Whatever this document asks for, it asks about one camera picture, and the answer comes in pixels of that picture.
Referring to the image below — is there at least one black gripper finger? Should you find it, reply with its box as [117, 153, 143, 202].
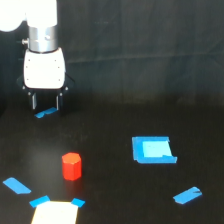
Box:
[56, 92, 65, 115]
[28, 92, 37, 110]

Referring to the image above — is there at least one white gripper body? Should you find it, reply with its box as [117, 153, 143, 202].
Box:
[17, 48, 74, 92]

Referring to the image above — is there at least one red hexagonal block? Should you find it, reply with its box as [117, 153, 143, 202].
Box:
[62, 152, 82, 181]

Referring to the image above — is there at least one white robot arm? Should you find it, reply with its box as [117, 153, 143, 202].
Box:
[0, 0, 73, 111]

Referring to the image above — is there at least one blue tape strip back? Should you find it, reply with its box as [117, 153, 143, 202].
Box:
[35, 107, 57, 119]

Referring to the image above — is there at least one blue tape strip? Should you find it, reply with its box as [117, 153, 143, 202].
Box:
[173, 187, 202, 205]
[3, 177, 31, 194]
[35, 107, 57, 119]

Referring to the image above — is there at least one blue tape strip far left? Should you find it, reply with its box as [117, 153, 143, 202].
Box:
[3, 177, 31, 194]

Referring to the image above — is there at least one light blue taped square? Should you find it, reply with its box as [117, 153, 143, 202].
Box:
[132, 136, 177, 164]

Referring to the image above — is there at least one blue tape on paper left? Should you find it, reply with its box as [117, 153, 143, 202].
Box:
[29, 195, 50, 208]

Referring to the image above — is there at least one blue tape on paper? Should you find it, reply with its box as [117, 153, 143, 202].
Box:
[71, 198, 85, 208]
[29, 195, 50, 208]

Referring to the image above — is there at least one blue tape on paper right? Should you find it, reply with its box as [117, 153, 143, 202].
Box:
[71, 198, 85, 208]

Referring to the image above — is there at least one white paper sheet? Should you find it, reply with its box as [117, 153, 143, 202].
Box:
[31, 201, 78, 224]

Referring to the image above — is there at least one blue tape strip right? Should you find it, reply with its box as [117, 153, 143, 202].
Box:
[173, 187, 202, 205]

